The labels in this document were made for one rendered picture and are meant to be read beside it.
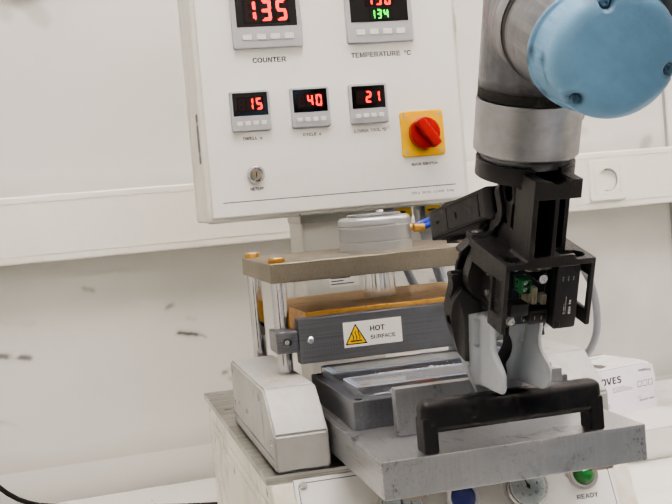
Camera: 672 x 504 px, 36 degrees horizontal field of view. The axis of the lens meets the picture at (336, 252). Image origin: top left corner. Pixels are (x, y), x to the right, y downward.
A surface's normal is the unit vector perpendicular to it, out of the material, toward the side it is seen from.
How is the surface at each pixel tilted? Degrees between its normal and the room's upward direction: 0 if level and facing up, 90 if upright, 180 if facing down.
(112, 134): 90
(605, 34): 108
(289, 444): 90
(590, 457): 90
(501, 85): 98
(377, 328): 90
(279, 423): 41
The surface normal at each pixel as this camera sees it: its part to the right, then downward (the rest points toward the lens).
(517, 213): -0.95, 0.09
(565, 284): 0.30, 0.33
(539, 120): 0.00, 0.34
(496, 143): -0.69, 0.24
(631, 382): 0.49, 0.00
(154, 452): 0.29, 0.03
